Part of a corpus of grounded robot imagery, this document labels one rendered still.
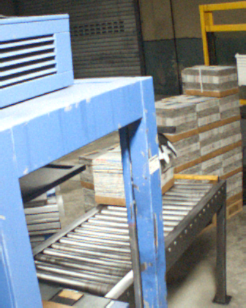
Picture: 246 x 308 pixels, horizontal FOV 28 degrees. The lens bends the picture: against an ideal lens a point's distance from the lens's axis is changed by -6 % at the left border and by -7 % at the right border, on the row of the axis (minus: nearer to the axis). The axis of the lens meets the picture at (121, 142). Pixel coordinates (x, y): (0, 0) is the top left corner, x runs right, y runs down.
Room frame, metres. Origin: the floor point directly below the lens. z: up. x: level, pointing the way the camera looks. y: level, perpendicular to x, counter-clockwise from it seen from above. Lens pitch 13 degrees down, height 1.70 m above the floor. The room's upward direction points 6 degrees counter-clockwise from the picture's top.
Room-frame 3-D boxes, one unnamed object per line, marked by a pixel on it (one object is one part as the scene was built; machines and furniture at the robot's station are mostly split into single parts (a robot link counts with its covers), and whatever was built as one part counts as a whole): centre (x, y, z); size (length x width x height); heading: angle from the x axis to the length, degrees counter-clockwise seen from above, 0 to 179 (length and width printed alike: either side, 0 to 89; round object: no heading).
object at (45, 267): (1.73, 0.24, 0.77); 0.47 x 0.05 x 0.05; 61
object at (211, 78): (4.13, -0.80, 0.65); 0.39 x 0.30 x 1.29; 41
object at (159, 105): (3.74, -0.36, 1.06); 0.37 x 0.29 x 0.01; 40
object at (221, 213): (2.64, -0.54, 0.34); 0.06 x 0.06 x 0.68; 61
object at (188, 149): (3.65, -0.25, 0.42); 1.17 x 0.39 x 0.83; 131
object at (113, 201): (2.48, 0.00, 0.83); 0.29 x 0.16 x 0.04; 62
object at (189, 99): (3.94, -0.56, 1.06); 0.37 x 0.28 x 0.01; 40
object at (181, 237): (2.07, -0.23, 0.74); 1.34 x 0.05 x 0.12; 151
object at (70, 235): (2.02, 0.09, 0.77); 0.47 x 0.05 x 0.05; 61
